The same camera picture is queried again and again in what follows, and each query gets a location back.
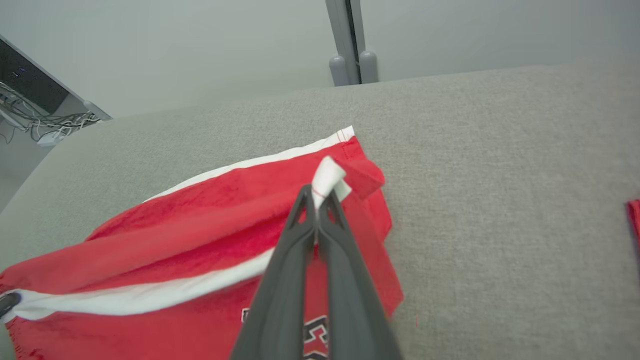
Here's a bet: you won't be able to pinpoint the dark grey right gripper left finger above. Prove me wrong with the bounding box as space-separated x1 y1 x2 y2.
229 184 318 360

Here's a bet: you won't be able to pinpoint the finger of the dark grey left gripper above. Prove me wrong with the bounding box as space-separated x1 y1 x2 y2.
0 292 22 320

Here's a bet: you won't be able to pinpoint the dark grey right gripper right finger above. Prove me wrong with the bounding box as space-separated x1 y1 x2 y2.
316 190 405 360

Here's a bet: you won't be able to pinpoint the red and white jersey shirt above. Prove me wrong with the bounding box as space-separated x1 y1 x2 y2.
0 125 405 360
626 198 640 261

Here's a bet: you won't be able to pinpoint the white power adapter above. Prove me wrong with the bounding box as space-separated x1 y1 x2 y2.
37 131 66 147

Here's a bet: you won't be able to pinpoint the grey fabric sofa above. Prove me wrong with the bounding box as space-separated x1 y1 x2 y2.
0 60 640 360

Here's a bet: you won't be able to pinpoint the dark screen panel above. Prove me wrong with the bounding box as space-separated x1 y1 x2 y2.
0 37 71 116

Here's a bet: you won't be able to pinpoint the tangled grey cables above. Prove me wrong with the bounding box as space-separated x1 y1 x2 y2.
0 82 98 146

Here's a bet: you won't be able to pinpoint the grey metal door post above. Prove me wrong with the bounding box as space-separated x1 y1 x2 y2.
325 0 380 87

